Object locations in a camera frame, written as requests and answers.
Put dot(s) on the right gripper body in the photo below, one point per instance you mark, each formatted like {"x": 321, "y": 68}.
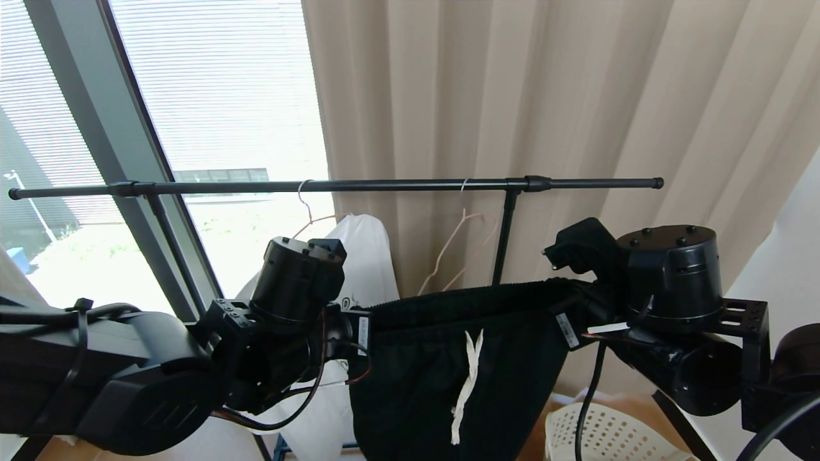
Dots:
{"x": 592, "y": 317}

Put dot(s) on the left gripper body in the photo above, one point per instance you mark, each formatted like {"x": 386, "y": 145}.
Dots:
{"x": 349, "y": 333}

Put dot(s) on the white garment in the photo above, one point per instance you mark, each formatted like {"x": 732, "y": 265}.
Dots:
{"x": 365, "y": 256}

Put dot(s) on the black garment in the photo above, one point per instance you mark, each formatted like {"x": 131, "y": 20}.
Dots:
{"x": 416, "y": 384}

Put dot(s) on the pink clothes hanger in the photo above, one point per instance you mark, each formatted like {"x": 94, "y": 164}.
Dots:
{"x": 465, "y": 216}
{"x": 306, "y": 208}

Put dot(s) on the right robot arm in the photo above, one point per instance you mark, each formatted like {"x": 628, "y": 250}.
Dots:
{"x": 672, "y": 269}

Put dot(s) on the white laundry basket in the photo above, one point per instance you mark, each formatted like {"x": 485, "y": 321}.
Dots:
{"x": 608, "y": 435}

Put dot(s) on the black clothes rack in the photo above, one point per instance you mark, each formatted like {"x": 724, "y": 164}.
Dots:
{"x": 384, "y": 186}

